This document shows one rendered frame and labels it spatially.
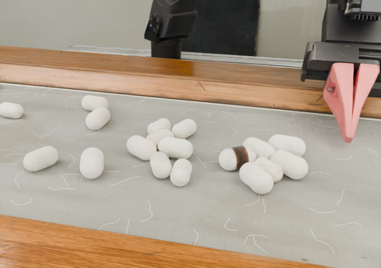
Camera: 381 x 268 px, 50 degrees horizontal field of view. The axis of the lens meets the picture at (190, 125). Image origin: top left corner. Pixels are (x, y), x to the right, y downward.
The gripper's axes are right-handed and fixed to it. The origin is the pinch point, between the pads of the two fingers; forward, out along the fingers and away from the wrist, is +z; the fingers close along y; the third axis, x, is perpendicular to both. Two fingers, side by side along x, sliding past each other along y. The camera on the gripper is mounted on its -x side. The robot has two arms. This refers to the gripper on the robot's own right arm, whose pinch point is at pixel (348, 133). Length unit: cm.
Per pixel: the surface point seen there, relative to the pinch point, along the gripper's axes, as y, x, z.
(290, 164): -6.0, -4.8, 6.0
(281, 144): -6.9, -2.2, 3.1
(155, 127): -20.3, -1.5, 2.4
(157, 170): -17.7, -6.4, 8.7
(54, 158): -27.9, -6.3, 8.8
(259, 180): -8.6, -6.9, 8.6
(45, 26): -150, 153, -126
